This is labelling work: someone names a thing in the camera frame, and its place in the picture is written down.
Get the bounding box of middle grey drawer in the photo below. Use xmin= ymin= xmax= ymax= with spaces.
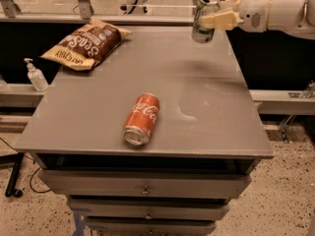
xmin=69 ymin=199 xmax=229 ymax=220

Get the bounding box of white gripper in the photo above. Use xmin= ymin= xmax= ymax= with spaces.
xmin=200 ymin=0 xmax=272 ymax=32

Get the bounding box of white pump dispenser bottle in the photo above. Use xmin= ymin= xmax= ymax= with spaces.
xmin=24 ymin=58 xmax=48 ymax=91

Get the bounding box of grey drawer cabinet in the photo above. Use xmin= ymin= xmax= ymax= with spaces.
xmin=17 ymin=27 xmax=273 ymax=236

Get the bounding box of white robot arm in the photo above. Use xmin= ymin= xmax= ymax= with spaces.
xmin=200 ymin=0 xmax=315 ymax=40

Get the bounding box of bottom grey drawer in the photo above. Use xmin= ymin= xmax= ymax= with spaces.
xmin=86 ymin=217 xmax=217 ymax=235

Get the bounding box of red coca-cola can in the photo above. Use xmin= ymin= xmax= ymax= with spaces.
xmin=123 ymin=93 xmax=160 ymax=146

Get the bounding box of top grey drawer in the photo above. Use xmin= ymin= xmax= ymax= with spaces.
xmin=38 ymin=170 xmax=251 ymax=199

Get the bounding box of black stand leg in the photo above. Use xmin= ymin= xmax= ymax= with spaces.
xmin=0 ymin=152 xmax=24 ymax=198

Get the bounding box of grey drawer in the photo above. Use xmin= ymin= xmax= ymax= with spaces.
xmin=69 ymin=199 xmax=229 ymax=220
xmin=38 ymin=170 xmax=251 ymax=199
xmin=86 ymin=217 xmax=217 ymax=235

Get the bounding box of metal railing frame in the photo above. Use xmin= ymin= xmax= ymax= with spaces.
xmin=0 ymin=0 xmax=197 ymax=25

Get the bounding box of black floor cable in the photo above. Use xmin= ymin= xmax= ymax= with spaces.
xmin=0 ymin=138 xmax=52 ymax=195

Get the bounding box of green white 7up can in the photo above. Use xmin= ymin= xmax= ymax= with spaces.
xmin=191 ymin=0 xmax=221 ymax=44

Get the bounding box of brown chip bag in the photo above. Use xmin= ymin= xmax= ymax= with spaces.
xmin=41 ymin=20 xmax=131 ymax=71

